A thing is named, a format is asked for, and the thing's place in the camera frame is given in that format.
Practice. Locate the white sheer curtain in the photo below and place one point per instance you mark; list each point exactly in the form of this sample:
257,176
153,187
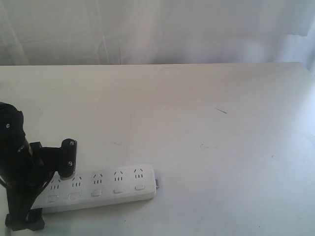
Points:
73,32

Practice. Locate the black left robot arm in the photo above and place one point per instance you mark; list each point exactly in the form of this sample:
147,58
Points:
11,129

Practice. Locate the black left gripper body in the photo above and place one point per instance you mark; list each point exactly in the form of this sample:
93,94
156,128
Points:
29,169

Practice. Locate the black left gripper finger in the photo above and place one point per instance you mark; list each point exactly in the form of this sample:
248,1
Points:
31,219
67,159

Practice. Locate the white five-outlet power strip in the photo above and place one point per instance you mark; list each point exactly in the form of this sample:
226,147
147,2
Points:
98,188

